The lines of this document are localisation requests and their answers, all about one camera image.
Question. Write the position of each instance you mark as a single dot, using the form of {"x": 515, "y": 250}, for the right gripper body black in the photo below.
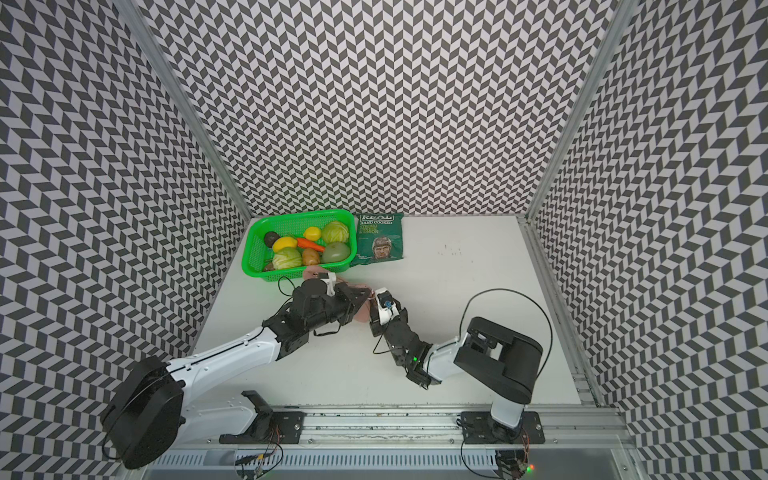
{"x": 376, "y": 328}

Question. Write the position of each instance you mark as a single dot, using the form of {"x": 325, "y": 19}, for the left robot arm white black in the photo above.
{"x": 147, "y": 412}

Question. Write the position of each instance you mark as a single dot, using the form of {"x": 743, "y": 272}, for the right corner aluminium post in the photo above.
{"x": 604, "y": 55}

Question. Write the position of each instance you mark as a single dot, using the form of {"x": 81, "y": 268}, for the corner aluminium post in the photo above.
{"x": 131, "y": 15}
{"x": 604, "y": 55}

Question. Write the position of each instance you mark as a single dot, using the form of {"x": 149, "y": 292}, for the dark toy avocado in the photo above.
{"x": 270, "y": 238}

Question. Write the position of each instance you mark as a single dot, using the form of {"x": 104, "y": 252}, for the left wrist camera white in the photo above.
{"x": 329, "y": 279}

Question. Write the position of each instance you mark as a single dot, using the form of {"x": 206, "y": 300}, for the left corner aluminium post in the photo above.
{"x": 131, "y": 15}

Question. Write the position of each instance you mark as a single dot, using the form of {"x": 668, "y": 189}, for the right base wiring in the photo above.
{"x": 498, "y": 459}

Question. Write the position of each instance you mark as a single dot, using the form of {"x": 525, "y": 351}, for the orange toy carrot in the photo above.
{"x": 306, "y": 244}

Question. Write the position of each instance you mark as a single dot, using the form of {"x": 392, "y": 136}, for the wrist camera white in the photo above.
{"x": 386, "y": 306}
{"x": 329, "y": 279}

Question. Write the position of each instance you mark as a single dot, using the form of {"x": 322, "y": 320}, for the green toy mango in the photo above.
{"x": 336, "y": 252}

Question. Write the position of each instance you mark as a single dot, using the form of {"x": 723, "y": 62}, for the green crisps packet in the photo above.
{"x": 379, "y": 238}

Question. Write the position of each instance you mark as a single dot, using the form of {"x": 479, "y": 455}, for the base wiring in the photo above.
{"x": 498, "y": 459}
{"x": 261, "y": 459}

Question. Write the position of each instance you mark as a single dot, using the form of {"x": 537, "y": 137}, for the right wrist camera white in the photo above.
{"x": 386, "y": 306}

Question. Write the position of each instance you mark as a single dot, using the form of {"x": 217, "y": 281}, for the left base wiring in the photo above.
{"x": 261, "y": 459}

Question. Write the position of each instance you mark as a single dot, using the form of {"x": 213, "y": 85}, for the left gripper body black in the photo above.
{"x": 341, "y": 306}

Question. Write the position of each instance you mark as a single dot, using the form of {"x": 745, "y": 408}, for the brown toy potato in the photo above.
{"x": 311, "y": 257}

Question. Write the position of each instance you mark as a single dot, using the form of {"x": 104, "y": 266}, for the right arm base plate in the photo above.
{"x": 478, "y": 427}

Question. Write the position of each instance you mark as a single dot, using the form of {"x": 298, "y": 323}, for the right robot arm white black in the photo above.
{"x": 503, "y": 360}

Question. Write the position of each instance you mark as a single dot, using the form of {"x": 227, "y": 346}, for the green plastic basket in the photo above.
{"x": 257, "y": 258}

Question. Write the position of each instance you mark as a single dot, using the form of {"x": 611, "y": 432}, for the green toy cabbage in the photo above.
{"x": 335, "y": 232}

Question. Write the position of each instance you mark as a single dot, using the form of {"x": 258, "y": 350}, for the yellow toy pepper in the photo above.
{"x": 283, "y": 243}

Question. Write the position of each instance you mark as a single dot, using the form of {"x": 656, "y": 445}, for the aluminium front rail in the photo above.
{"x": 564, "y": 426}

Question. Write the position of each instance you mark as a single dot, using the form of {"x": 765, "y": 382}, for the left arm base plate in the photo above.
{"x": 281, "y": 427}

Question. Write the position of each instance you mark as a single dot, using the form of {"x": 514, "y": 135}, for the light green toy lettuce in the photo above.
{"x": 287, "y": 258}

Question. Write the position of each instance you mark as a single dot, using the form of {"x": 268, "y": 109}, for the yellow toy lemon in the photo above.
{"x": 312, "y": 234}

